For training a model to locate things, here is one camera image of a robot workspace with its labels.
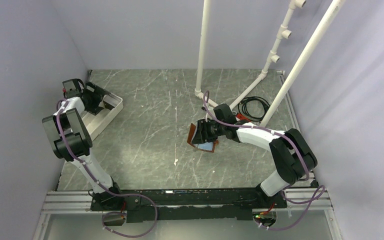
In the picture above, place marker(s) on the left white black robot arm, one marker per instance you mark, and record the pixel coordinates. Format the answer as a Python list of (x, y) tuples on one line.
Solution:
[(70, 140)]

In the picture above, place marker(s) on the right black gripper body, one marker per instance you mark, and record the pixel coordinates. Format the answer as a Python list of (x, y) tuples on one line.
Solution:
[(212, 129)]

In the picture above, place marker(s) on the red black clamp tool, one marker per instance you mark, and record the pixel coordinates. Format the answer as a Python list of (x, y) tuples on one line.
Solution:
[(241, 119)]

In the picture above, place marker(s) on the brown leather card holder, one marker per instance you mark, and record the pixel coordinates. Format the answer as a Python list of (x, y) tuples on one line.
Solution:
[(194, 140)]

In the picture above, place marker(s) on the aluminium extrusion rail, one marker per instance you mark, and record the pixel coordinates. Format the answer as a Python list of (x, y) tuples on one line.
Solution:
[(80, 202)]

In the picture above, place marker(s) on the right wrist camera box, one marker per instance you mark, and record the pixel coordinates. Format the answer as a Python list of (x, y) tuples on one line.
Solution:
[(224, 114)]

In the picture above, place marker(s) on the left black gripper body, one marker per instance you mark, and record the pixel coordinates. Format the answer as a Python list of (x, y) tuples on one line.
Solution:
[(94, 98)]

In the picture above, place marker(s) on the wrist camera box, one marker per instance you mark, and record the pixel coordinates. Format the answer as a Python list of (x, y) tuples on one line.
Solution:
[(224, 114), (73, 88)]

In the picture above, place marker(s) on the white rectangular plastic tray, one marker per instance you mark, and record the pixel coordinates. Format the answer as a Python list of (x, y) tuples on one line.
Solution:
[(95, 124)]

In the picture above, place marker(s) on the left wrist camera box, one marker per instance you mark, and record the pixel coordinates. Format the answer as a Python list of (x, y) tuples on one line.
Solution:
[(73, 88)]

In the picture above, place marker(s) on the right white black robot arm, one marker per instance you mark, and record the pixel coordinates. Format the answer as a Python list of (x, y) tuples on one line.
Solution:
[(292, 156)]

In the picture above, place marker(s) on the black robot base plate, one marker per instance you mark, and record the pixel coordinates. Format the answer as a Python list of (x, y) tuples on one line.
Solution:
[(146, 204)]

